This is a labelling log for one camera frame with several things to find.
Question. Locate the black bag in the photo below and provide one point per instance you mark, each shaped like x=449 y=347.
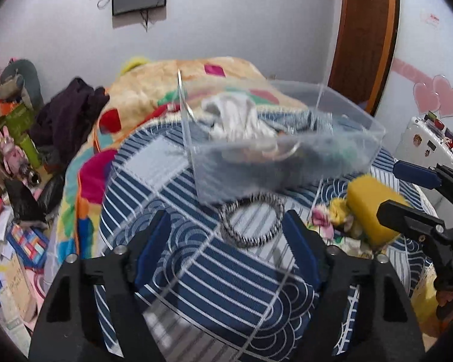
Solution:
x=34 y=200

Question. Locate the pile of books and papers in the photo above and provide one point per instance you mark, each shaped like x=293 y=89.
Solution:
x=11 y=264

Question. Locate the colourful patchwork blanket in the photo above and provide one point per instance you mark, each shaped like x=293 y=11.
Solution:
x=136 y=90

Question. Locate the grey plush toy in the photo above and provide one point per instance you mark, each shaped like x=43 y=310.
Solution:
x=20 y=79

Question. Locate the pink bunny doll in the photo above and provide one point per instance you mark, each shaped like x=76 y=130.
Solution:
x=13 y=154

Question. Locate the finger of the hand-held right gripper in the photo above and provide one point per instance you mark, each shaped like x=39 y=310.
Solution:
x=407 y=215
x=415 y=173

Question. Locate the brown wooden door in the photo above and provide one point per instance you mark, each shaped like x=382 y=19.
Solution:
x=362 y=37

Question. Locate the small floral cloth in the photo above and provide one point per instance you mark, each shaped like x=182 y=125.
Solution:
x=322 y=220

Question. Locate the yellow sponge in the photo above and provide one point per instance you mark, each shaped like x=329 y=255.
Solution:
x=373 y=207

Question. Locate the pink wall sticker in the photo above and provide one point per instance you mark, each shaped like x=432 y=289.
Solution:
x=432 y=18

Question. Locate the black white striped hair band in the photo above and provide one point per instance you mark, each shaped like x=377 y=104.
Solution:
x=230 y=230

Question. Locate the dark cloth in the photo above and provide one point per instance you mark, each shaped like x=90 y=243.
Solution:
x=256 y=169

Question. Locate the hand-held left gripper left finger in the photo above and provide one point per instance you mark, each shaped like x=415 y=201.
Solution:
x=153 y=244

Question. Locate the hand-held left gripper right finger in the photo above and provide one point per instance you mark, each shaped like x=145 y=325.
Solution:
x=300 y=249

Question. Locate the green box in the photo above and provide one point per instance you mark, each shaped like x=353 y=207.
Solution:
x=13 y=128

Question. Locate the white suitcase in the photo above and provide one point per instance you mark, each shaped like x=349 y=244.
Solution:
x=424 y=147

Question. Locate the clear plastic storage box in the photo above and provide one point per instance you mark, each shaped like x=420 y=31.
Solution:
x=287 y=147

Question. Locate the white cloth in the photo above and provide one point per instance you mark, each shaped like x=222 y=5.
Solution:
x=234 y=117

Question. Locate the blue white patterned bedsheet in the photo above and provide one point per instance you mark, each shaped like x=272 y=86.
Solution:
x=219 y=271

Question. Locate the yellow bag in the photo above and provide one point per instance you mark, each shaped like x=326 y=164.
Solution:
x=424 y=298

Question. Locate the pink heart wall decoration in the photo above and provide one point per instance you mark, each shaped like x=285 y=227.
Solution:
x=441 y=100

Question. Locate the small yellow cloth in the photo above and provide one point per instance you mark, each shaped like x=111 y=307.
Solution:
x=339 y=211

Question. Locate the dark purple clothing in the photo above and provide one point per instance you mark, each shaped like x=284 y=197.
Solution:
x=66 y=117

